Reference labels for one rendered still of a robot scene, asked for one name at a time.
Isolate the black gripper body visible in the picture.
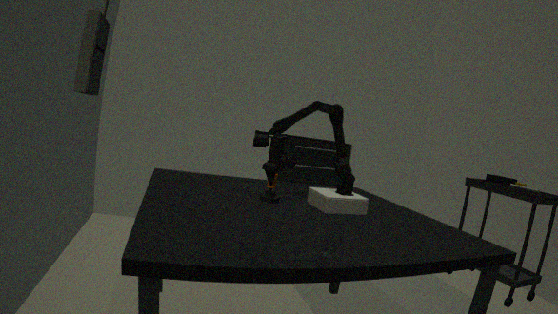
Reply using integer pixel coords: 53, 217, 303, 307
262, 148, 285, 171

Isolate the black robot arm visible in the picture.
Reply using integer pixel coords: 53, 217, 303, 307
253, 101, 355, 196

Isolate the orange knob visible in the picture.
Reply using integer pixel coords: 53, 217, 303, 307
267, 174, 278, 188

